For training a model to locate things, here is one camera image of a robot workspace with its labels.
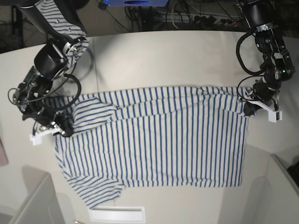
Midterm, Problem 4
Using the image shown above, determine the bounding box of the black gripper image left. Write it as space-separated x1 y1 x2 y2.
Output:
21 102 74 138

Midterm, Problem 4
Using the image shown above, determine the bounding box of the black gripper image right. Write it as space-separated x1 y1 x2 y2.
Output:
243 78 280 117

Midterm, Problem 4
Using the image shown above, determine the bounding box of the blue white striped T-shirt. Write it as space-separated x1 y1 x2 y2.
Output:
54 86 248 209

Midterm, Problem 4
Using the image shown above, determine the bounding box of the pink cloth at edge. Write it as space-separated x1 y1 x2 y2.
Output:
0 142 9 167

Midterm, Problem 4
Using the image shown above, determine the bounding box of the black keyboard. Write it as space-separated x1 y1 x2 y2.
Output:
287 162 299 186

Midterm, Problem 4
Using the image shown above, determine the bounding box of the grey partition panel left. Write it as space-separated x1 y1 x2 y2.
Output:
0 173 66 224

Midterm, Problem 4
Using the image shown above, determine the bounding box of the grey partition panel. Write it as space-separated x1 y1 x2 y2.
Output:
264 154 299 224
0 173 66 224

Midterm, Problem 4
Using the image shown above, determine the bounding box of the grey partition panel right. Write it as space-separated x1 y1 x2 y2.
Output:
264 154 299 224

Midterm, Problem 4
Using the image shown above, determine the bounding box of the white power strip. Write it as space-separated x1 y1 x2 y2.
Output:
155 12 240 25

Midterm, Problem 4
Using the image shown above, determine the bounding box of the blue box with oval hole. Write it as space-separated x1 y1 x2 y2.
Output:
103 0 168 7

